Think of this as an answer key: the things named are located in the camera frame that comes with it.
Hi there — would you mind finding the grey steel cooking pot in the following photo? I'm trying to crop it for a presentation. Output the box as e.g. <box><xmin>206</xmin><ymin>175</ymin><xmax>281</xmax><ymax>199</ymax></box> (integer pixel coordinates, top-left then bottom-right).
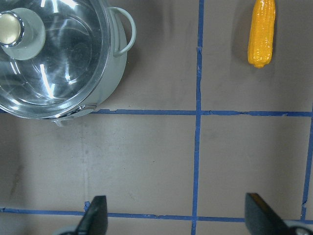
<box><xmin>0</xmin><ymin>6</ymin><xmax>137</xmax><ymax>127</ymax></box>

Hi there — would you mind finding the yellow plastic corn cob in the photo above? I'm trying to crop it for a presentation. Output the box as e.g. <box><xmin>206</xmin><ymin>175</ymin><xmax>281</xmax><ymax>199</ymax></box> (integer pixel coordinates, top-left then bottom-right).
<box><xmin>247</xmin><ymin>0</ymin><xmax>276</xmax><ymax>69</ymax></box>

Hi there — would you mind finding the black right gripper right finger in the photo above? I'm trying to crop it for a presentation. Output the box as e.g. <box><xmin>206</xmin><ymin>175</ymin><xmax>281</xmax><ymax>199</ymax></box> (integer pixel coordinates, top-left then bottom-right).
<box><xmin>245</xmin><ymin>193</ymin><xmax>289</xmax><ymax>235</ymax></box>

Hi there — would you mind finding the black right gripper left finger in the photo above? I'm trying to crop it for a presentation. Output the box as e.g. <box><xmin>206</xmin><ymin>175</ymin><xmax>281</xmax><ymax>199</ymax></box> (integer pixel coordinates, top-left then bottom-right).
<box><xmin>75</xmin><ymin>195</ymin><xmax>108</xmax><ymax>235</ymax></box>

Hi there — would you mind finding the glass pot lid with knob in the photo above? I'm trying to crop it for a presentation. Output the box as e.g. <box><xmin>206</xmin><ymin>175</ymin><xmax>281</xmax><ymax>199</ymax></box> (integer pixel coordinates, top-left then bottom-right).
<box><xmin>0</xmin><ymin>0</ymin><xmax>111</xmax><ymax>119</ymax></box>

